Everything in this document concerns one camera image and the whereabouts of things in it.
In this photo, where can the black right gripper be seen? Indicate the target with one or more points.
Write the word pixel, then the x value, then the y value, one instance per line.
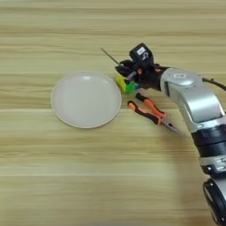
pixel 148 77

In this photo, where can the multicolour puzzle cube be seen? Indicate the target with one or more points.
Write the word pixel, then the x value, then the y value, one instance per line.
pixel 128 86

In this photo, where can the orange and black pliers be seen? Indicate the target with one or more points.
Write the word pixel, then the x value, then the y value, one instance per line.
pixel 150 110

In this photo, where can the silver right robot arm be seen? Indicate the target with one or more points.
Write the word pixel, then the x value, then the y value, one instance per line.
pixel 197 106

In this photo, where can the black box with white label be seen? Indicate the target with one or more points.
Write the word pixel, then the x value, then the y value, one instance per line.
pixel 142 56

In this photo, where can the round beige plate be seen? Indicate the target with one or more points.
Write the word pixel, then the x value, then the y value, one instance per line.
pixel 85 98

